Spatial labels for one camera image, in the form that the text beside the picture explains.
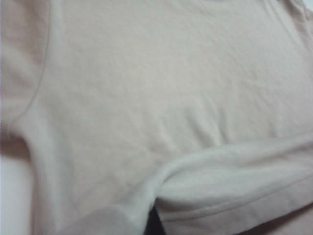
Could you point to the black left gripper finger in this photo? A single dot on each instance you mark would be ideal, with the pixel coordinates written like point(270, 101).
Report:
point(153, 222)

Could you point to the beige T-shirt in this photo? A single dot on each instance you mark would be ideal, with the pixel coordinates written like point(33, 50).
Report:
point(146, 98)

